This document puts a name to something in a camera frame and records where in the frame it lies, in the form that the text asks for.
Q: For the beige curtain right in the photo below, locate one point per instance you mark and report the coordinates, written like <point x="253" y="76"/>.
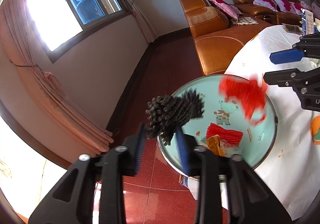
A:
<point x="143" y="23"/>

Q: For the pink white cushion left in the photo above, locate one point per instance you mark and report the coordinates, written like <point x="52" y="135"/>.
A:
<point x="270" y="4"/>

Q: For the pink white cushion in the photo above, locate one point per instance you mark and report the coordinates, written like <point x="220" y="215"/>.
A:
<point x="298" y="6"/>
<point x="285" y="6"/>
<point x="270" y="4"/>

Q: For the red foam fruit net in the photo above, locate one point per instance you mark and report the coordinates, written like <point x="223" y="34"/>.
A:
<point x="232" y="137"/>

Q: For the pink white cushion middle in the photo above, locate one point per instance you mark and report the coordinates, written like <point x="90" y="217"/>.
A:
<point x="285" y="6"/>

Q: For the brown leather long sofa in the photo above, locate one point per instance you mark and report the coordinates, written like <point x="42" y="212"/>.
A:
<point x="276" y="12"/>

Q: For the black corrugated foam sleeve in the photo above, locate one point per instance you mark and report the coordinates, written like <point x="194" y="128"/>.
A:
<point x="166" y="112"/>

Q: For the beige snack wrapper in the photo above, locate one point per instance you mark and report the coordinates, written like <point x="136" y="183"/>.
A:
<point x="213" y="144"/>

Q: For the white plastic bag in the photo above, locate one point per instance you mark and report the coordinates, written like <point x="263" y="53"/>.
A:
<point x="229" y="149"/>

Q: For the red plastic bag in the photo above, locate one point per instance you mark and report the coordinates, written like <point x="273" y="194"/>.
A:
<point x="250" y="94"/>

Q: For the seaweed snack packet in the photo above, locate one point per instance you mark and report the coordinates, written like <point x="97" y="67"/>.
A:
<point x="292" y="28"/>

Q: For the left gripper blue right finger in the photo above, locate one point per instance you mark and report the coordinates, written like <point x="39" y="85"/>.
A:
<point x="183" y="149"/>

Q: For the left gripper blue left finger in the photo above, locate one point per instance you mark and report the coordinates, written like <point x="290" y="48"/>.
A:
<point x="139" y="147"/>

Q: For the white tall milk carton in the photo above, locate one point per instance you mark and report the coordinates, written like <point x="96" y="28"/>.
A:
<point x="307" y="22"/>

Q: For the brown leather chaise sofa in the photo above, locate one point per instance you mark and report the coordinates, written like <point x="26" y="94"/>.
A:
<point x="216" y="39"/>

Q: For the pink curtain left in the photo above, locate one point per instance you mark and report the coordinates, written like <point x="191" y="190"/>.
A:
<point x="44" y="88"/>

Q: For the pink floral pillow on chaise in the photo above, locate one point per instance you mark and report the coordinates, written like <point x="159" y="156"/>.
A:
<point x="229" y="10"/>

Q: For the white orange-print tablecloth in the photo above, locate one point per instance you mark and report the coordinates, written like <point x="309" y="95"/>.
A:
<point x="291" y="169"/>

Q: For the light blue trash bin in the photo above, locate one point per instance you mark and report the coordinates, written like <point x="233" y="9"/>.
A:
<point x="257" y="141"/>

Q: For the checkered mat on sofa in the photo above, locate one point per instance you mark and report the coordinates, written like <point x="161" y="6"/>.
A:
<point x="244" y="21"/>

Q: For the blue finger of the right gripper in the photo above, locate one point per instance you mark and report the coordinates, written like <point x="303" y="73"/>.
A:
<point x="286" y="56"/>

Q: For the window with brown frame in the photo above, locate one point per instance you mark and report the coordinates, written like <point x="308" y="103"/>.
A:
<point x="62" y="24"/>

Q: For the pink white cushion right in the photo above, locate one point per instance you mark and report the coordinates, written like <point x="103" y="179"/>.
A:
<point x="298" y="6"/>

